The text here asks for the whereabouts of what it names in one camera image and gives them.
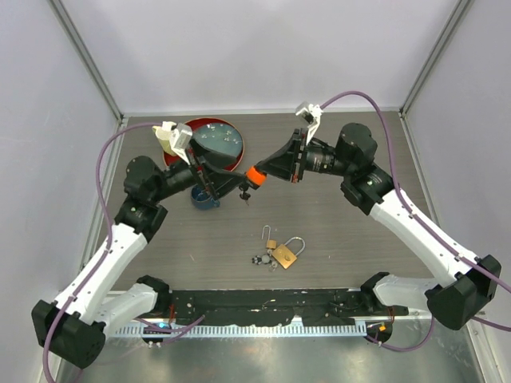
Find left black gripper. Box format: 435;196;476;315
152;137;248;203

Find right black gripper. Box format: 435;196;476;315
257;128;354;184

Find orange black padlock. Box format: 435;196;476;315
245;166;267;190

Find black-headed key bunch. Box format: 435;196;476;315
239;185;251;205

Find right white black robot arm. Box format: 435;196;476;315
247;123;501;330

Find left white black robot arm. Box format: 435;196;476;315
31;140;244;369

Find blue-grey ceramic plate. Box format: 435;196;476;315
193;122;244;158

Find dark blue mug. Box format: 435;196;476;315
191;185;220;211

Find red round tray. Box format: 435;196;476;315
163;117;245;171

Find yellow ceramic mug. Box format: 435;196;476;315
152;121;176;156

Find small brass padlock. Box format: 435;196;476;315
261;225;277;251

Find large brass padlock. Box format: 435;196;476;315
272;236;306;270

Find keys with grey charm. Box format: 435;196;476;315
252;255;278;272

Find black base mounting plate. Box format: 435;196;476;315
142;289;409;327

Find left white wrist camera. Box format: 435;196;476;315
170;123;192;164

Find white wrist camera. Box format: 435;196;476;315
170;123;192;164
295;102;323;144

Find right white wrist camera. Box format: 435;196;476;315
295;102;323;144

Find white slotted cable duct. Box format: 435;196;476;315
111;318;366;339

